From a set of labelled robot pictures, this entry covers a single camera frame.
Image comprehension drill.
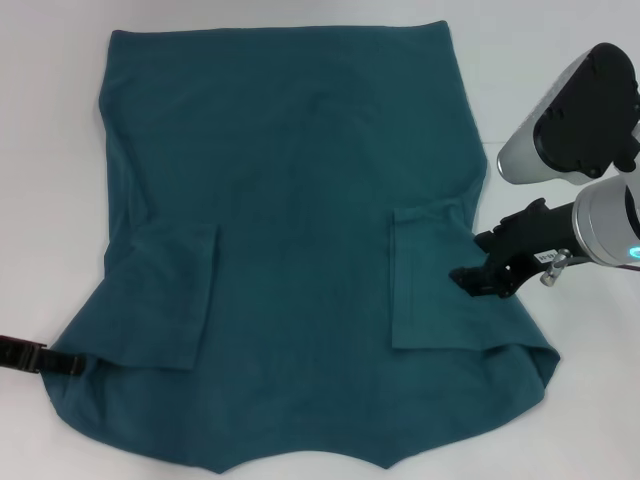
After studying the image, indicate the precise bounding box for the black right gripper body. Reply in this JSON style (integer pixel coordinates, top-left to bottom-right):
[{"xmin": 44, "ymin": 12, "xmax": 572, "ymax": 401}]
[{"xmin": 473, "ymin": 197, "xmax": 582, "ymax": 300}]

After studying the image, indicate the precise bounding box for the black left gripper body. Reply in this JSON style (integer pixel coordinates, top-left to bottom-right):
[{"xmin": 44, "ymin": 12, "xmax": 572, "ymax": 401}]
[{"xmin": 0, "ymin": 334, "xmax": 47, "ymax": 375}]

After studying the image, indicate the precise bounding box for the teal blue shirt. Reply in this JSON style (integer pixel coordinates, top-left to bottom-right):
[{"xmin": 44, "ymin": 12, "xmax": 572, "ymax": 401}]
[{"xmin": 38, "ymin": 19, "xmax": 562, "ymax": 456}]

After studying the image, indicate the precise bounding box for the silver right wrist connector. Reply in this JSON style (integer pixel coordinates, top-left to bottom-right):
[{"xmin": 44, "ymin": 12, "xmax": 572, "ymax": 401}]
[{"xmin": 541, "ymin": 247, "xmax": 572, "ymax": 287}]

